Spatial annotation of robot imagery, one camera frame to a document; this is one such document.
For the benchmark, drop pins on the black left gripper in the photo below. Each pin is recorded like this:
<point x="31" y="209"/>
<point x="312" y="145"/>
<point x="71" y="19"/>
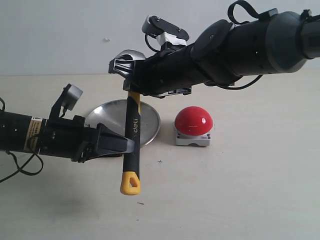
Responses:
<point x="72" y="139"/>

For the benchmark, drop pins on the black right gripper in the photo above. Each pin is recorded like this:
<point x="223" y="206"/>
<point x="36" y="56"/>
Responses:
<point x="163" y="72"/>

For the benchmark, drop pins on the yellow black claw hammer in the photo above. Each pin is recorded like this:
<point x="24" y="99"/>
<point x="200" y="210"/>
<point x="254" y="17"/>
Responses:
<point x="130" y="182"/>

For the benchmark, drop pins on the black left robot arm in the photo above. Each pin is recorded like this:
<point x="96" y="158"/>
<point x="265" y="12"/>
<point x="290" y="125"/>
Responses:
<point x="19" y="133"/>

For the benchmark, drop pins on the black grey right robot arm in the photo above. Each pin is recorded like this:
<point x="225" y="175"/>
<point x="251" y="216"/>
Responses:
<point x="224" y="53"/>

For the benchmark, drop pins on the red dome push button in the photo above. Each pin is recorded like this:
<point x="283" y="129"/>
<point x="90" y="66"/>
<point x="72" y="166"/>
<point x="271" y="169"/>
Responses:
<point x="193" y="126"/>

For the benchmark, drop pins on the round steel plate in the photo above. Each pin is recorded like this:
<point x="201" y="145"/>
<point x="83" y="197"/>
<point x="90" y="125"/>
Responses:
<point x="113" y="115"/>

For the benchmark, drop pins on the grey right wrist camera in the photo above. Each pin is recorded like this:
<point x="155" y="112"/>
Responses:
<point x="164" y="31"/>

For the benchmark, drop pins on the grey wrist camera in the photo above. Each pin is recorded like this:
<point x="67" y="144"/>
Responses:
<point x="164" y="31"/>
<point x="69" y="97"/>

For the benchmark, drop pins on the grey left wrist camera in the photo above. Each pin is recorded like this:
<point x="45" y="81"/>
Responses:
<point x="69" y="97"/>

